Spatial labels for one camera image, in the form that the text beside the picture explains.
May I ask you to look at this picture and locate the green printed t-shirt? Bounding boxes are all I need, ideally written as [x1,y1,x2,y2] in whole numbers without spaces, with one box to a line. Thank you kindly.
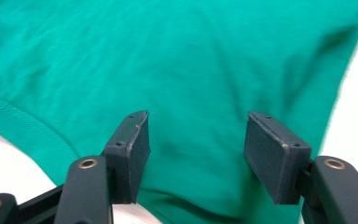
[0,0,358,224]

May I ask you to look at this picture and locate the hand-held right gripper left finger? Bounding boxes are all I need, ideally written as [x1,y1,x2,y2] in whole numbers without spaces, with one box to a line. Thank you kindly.
[103,109,152,205]

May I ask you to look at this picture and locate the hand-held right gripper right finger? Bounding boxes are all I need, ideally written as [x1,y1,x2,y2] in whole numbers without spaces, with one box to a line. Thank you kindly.
[243,110,312,206]

